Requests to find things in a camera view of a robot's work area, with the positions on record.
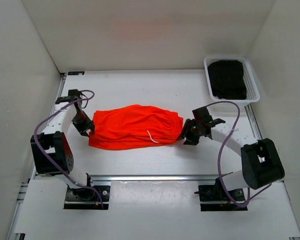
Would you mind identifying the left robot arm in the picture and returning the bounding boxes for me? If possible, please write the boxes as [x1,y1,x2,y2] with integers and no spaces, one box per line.
[30,89,95,200]

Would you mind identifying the black shorts in basket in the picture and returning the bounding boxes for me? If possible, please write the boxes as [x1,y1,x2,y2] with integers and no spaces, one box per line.
[207,60,247,100]

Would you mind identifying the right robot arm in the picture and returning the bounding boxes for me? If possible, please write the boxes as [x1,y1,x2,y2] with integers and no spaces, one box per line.
[178,106,285,200]

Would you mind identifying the purple cable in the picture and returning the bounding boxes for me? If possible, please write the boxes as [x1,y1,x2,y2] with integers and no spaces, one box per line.
[206,100,273,208]
[33,89,105,210]

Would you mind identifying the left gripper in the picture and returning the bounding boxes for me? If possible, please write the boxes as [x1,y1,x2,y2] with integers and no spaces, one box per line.
[71,110,96,138]

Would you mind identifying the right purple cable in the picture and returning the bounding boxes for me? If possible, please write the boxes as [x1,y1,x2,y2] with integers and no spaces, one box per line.
[206,100,273,208]

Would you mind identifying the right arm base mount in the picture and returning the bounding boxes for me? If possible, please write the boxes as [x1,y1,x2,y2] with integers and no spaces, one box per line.
[194,178,248,212]

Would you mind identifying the white plastic basket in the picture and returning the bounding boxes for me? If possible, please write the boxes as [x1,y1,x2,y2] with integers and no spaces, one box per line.
[204,55,260,107]

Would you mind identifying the orange shorts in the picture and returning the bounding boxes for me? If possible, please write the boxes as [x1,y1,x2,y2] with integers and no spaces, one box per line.
[88,104,184,151]

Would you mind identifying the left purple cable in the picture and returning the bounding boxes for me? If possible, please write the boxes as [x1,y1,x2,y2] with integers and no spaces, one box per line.
[33,89,105,210]

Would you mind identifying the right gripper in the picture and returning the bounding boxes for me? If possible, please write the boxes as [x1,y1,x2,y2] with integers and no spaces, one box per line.
[176,118,202,146]

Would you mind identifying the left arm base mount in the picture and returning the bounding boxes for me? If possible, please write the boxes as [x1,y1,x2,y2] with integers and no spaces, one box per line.
[63,182,111,211]

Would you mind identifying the aluminium front rail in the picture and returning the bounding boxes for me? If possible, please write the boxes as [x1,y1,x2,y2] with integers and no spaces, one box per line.
[32,174,273,182]

